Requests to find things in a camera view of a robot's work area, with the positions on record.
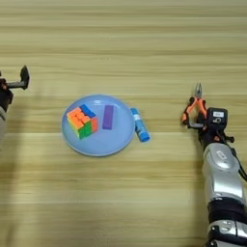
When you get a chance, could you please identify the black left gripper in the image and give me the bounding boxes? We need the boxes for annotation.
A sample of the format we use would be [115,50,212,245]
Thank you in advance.
[0,65,31,113]

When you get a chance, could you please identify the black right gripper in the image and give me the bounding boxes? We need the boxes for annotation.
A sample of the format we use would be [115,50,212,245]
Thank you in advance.
[187,112,235,151]

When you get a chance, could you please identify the orange handled pliers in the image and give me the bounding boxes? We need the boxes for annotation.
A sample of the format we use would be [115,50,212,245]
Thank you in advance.
[179,81,208,127]

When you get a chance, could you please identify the blue glue stick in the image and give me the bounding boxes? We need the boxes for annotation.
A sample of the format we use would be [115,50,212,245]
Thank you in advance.
[129,107,151,144]

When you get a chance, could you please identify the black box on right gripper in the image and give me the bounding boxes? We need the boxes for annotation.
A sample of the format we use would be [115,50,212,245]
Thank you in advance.
[206,107,230,132]

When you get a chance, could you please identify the colourful puzzle cube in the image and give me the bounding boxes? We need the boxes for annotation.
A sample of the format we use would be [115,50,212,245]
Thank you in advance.
[66,103,99,140]

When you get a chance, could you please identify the purple rectangular block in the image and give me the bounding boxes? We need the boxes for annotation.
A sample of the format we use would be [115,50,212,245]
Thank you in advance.
[101,104,115,131]

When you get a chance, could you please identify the light blue round plate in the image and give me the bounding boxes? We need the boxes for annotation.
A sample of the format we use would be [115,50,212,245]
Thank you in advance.
[61,94,136,158]

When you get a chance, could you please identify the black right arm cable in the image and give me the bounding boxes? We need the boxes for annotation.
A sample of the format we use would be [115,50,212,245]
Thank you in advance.
[229,147,247,181]

